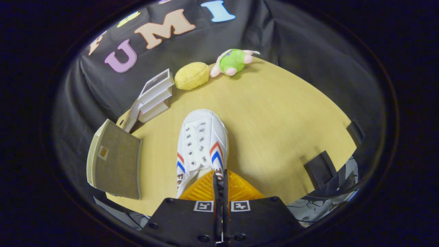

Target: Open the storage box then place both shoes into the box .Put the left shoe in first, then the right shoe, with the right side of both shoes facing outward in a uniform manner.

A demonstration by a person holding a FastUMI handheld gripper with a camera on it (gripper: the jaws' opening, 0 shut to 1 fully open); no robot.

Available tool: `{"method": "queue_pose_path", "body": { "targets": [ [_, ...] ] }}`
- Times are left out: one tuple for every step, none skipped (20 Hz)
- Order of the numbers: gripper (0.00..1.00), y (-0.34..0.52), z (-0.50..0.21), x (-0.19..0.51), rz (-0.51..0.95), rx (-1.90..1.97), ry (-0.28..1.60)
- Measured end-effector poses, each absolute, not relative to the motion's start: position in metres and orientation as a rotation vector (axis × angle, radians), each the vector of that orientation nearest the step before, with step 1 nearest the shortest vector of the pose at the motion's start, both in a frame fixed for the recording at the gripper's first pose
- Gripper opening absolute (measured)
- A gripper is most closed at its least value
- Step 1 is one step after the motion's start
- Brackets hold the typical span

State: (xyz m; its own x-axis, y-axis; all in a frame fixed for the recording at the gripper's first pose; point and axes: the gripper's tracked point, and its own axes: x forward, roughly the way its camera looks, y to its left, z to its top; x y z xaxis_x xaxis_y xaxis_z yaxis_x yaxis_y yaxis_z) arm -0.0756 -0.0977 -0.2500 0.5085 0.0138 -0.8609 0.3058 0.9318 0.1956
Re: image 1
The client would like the black table clamp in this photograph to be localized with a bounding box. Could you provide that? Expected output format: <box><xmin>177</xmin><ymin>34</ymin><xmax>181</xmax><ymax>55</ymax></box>
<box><xmin>346</xmin><ymin>120</ymin><xmax>365</xmax><ymax>146</ymax></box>
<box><xmin>304</xmin><ymin>150</ymin><xmax>339</xmax><ymax>190</ymax></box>

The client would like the yellow round plush toy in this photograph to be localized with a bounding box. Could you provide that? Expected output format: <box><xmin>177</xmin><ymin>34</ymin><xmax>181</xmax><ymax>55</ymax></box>
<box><xmin>174</xmin><ymin>62</ymin><xmax>210</xmax><ymax>91</ymax></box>

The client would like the black backdrop cloth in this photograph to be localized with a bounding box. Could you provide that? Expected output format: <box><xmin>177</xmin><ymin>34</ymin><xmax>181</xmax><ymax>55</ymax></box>
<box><xmin>51</xmin><ymin>0</ymin><xmax>388</xmax><ymax>210</ymax></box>

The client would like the white striped canvas shoe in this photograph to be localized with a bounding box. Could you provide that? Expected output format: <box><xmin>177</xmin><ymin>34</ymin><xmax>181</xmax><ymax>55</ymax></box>
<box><xmin>176</xmin><ymin>109</ymin><xmax>229</xmax><ymax>199</ymax></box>

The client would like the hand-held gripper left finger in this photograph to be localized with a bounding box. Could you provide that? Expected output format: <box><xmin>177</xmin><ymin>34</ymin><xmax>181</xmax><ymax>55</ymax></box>
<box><xmin>141</xmin><ymin>170</ymin><xmax>220</xmax><ymax>245</ymax></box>

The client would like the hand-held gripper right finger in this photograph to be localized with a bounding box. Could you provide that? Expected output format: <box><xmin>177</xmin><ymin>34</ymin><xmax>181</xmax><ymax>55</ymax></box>
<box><xmin>221</xmin><ymin>169</ymin><xmax>304</xmax><ymax>245</ymax></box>

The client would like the green and pink plush toy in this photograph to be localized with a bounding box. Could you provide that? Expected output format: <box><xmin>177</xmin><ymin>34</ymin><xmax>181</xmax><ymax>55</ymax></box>
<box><xmin>210</xmin><ymin>49</ymin><xmax>260</xmax><ymax>78</ymax></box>

